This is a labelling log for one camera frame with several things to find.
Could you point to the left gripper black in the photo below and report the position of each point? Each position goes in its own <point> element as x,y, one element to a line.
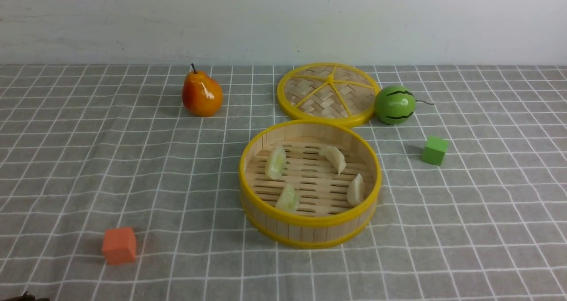
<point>26,296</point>

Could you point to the green dumpling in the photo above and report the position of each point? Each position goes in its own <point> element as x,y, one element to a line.
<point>276,162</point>
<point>288,200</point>

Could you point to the white dumpling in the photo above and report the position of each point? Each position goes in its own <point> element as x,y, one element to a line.
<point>334,156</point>
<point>356,191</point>

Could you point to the bamboo steamer tray yellow rim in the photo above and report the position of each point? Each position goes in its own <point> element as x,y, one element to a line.
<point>323,218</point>

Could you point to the yellow woven steamer lid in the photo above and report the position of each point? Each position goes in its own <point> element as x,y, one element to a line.
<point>333,93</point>

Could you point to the orange wooden cube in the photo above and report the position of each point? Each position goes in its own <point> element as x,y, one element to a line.
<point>119,246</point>

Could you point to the orange toy pear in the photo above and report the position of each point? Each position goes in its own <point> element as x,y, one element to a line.
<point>202,96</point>

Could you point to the green toy watermelon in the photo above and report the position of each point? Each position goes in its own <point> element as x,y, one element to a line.
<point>395,104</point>

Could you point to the green wooden cube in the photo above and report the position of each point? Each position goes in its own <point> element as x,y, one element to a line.
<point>434,150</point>

